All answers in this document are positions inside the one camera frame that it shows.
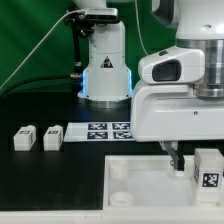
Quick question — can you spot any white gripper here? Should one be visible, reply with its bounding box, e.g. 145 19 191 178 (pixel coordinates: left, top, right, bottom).
130 83 224 176

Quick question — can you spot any white square tabletop part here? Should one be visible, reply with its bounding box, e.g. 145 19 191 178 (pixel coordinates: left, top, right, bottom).
103 155 224 212

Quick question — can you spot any white marker sheet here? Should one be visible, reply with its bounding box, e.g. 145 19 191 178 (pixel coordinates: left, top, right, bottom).
64 122 133 142

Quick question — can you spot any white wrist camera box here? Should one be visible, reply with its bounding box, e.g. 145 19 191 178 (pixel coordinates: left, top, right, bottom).
138 46 205 85

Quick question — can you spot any black cable bundle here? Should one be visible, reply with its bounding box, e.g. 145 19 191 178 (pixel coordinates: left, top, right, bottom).
0 74 83 98

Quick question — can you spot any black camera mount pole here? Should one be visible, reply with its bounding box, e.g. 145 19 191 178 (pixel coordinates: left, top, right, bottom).
64 14 94 85

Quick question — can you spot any mounted grey camera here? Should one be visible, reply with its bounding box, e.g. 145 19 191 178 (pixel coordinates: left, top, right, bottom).
85 8 118 20

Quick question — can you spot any white camera cable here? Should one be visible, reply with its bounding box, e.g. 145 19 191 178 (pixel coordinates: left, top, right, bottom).
0 9 86 92

